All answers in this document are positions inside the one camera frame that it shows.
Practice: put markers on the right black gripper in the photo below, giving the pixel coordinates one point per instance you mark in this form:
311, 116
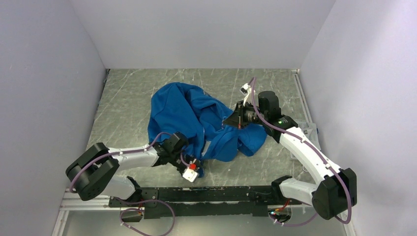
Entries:
236, 119

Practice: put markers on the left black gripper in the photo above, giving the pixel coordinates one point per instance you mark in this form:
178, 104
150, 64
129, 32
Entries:
192, 159

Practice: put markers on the blue zip jacket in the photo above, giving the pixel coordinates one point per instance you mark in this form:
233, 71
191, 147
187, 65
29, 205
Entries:
188, 109

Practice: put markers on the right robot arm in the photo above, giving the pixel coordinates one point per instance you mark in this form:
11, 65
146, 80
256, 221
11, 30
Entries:
334, 191

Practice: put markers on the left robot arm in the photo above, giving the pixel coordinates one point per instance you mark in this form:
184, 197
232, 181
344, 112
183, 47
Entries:
95, 172

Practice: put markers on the clear plastic organizer box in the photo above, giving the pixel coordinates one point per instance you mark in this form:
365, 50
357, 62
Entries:
311, 132

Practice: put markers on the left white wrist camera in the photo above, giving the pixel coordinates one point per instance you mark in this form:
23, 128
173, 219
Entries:
191, 173

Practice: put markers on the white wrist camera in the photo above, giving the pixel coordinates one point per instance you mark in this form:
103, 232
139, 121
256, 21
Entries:
191, 173
248, 92

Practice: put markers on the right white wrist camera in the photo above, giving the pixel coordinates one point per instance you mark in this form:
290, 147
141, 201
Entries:
248, 92

